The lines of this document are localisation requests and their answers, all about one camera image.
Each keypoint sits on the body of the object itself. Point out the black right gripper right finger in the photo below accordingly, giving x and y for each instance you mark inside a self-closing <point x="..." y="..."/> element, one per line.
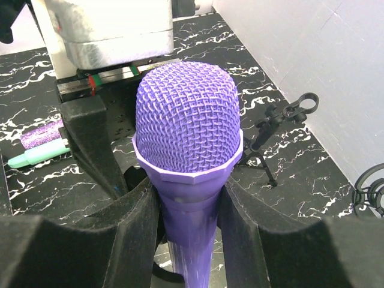
<point x="264" y="248"/>

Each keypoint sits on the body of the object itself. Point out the purple glitter microphone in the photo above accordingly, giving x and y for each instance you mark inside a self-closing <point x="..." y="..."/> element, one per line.
<point x="42" y="135"/>

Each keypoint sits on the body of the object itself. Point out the black shock mount tripod stand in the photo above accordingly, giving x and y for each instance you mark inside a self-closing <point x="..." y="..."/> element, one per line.
<point x="370" y="196"/>

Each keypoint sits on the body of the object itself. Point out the mint green toy microphone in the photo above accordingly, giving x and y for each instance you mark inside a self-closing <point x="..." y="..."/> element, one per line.
<point x="40" y="153"/>

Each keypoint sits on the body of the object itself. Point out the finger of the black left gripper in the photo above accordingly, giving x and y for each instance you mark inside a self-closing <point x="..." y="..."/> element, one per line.
<point x="85" y="124"/>

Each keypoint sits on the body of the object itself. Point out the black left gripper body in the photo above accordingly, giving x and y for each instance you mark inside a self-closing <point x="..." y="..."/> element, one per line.
<point x="85" y="84"/>

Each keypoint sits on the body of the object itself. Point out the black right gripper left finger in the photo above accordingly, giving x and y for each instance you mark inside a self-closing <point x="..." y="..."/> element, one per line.
<point x="113" y="247"/>

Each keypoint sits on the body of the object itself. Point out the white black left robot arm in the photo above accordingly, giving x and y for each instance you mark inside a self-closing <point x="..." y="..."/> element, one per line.
<point x="122" y="93"/>

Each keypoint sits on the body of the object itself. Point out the purple toy microphone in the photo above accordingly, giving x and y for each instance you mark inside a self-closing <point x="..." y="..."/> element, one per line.
<point x="188" y="139"/>

